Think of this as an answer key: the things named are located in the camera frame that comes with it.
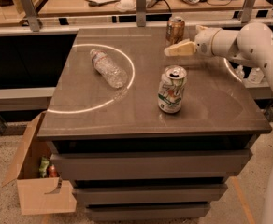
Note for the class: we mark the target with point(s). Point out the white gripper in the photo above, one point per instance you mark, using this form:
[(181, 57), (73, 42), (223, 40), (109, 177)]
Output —
[(205, 42)]

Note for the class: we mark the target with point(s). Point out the orange soda can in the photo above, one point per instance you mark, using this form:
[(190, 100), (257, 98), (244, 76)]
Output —
[(174, 30)]

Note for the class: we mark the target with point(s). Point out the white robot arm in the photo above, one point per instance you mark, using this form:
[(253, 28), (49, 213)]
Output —
[(251, 46)]

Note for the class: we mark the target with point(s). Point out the white green 7up can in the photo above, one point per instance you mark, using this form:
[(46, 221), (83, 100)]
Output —
[(171, 89)]

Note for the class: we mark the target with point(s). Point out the clear bottle on shelf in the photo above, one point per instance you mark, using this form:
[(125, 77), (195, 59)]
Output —
[(255, 76), (240, 72)]

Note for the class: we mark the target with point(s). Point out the clear plastic water bottle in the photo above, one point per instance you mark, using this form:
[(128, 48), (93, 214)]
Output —
[(108, 69)]

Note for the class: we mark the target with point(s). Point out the red can in box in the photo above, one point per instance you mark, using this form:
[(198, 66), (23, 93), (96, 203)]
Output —
[(52, 171)]

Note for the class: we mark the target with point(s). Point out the grey drawer cabinet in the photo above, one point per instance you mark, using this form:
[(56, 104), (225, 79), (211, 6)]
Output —
[(127, 159)]

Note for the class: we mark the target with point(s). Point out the green snack bag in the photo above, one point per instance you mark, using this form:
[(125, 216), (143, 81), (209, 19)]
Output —
[(44, 164)]

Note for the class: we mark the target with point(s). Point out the open cardboard box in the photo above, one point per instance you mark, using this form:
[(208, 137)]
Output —
[(38, 196)]

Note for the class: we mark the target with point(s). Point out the metal bracket middle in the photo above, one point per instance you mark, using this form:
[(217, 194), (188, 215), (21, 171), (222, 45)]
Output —
[(141, 13)]

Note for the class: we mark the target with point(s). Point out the metal bracket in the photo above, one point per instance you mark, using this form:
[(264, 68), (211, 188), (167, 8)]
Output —
[(31, 15), (246, 11), (141, 13)]

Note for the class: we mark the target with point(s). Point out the metal bracket right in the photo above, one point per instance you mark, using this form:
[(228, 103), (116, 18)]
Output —
[(246, 11)]

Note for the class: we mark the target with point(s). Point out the metal bracket left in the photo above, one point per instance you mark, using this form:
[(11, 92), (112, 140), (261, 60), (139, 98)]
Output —
[(31, 15)]

